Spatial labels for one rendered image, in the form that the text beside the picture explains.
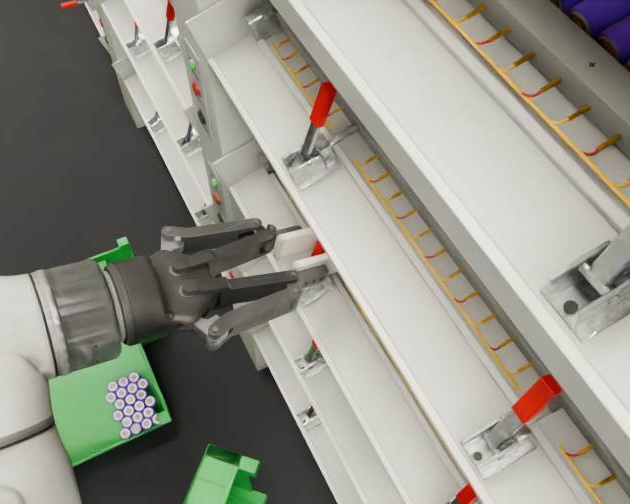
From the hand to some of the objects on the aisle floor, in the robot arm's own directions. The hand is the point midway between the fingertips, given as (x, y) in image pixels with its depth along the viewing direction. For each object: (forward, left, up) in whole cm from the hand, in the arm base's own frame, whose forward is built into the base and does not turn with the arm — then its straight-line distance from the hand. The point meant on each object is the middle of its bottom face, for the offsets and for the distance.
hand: (315, 252), depth 68 cm
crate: (-26, 0, -62) cm, 67 cm away
